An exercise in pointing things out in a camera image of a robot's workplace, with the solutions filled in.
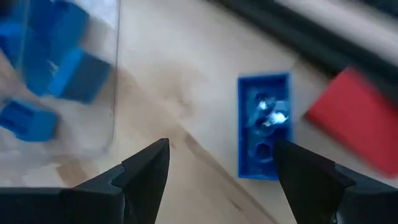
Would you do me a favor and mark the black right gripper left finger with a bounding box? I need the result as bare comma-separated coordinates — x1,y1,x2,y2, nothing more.
0,138,171,224

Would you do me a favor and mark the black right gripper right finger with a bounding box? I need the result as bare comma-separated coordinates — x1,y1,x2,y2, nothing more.
272,138,398,224

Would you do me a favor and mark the blue toy block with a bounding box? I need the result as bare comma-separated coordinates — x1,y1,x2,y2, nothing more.
237,72,292,182
0,21,26,68
0,98,59,143
47,49,112,105
22,0,91,98

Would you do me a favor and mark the clear plastic container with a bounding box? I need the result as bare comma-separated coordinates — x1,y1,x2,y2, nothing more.
0,0,121,188

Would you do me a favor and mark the red rectangular toy block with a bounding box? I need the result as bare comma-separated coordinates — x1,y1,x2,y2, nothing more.
304,66,398,180

